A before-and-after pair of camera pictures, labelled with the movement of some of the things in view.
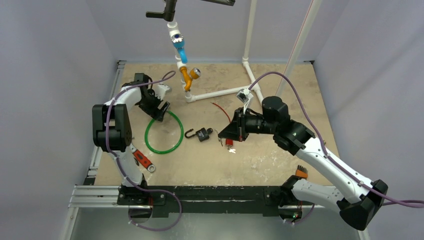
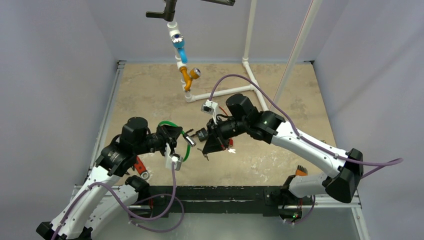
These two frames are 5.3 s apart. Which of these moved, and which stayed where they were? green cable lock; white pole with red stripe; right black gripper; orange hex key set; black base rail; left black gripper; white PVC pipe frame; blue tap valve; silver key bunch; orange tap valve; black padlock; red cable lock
Moved: green cable lock; right black gripper; silver key bunch; left black gripper
Stayed: white PVC pipe frame; orange hex key set; black base rail; red cable lock; white pole with red stripe; orange tap valve; black padlock; blue tap valve
